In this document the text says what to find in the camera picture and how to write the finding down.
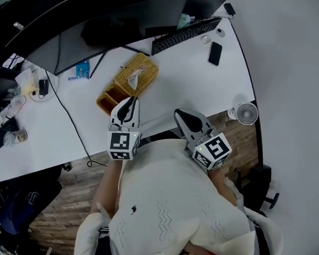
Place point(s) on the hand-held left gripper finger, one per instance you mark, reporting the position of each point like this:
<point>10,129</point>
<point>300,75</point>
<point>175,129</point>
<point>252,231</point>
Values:
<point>115,114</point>
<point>137,112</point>

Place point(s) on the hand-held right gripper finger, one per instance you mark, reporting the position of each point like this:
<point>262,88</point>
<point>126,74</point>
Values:
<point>205,122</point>
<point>183,130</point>

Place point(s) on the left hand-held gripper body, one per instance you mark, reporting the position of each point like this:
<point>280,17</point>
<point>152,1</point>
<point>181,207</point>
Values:
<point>119,141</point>

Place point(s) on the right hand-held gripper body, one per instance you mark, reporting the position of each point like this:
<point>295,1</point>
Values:
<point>213,151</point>

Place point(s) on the white tissue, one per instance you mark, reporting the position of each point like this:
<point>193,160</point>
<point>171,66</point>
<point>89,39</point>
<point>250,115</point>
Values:
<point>134,80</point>

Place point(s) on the person's right forearm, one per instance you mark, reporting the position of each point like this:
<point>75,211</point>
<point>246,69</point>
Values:
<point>220,185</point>

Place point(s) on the person's left forearm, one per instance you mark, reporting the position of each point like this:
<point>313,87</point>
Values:
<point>106,189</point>

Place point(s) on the silver wristwatch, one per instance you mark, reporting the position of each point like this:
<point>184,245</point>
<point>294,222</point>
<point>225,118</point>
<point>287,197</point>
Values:
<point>217,168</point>

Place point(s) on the small white desk fan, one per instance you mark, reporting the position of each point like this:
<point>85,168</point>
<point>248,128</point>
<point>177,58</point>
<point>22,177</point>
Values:
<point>247,113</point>

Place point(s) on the woven wicker box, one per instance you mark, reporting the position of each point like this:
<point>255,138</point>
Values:
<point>150,70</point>

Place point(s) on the black office chair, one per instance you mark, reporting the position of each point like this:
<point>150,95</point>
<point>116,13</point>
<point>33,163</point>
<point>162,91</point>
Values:
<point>257,182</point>

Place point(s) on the blue plastic packet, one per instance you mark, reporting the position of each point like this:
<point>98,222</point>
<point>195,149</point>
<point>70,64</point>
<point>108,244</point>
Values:
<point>81,70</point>

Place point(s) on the person's cream knit sweater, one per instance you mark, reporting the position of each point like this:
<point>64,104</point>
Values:
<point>167,192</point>

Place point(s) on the black smartphone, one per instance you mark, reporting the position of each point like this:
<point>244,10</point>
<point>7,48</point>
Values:
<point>215,53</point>

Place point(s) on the black power adapter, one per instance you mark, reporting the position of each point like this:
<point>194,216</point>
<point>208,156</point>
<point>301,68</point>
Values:
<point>229,8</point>
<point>43,88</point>

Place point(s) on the small translucent case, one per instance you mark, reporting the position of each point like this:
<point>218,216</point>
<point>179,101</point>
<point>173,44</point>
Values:
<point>205,39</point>

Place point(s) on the large curved black monitor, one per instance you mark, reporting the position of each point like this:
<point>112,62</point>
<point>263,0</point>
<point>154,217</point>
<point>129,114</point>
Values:
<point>99,27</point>

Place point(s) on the long black keyboard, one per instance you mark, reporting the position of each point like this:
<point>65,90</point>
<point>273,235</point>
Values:
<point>185,35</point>

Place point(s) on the grey computer mouse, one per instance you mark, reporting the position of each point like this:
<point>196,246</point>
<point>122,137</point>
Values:
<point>219,32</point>

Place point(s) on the beige box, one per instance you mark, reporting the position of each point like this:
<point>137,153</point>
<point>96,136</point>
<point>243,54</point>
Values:
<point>26,81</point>

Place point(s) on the clear plastic cup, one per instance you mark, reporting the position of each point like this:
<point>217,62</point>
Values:
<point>17,137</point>

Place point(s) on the teal bottle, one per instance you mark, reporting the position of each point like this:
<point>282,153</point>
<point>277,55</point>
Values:
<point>184,20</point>

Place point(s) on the small black keyboard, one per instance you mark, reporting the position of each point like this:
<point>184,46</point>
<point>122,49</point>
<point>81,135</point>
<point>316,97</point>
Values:
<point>3,131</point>

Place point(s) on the dark blue jacket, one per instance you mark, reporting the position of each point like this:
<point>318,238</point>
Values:
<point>19,201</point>

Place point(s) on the black laptop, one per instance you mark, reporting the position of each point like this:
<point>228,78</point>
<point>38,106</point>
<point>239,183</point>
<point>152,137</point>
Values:
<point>207,5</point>

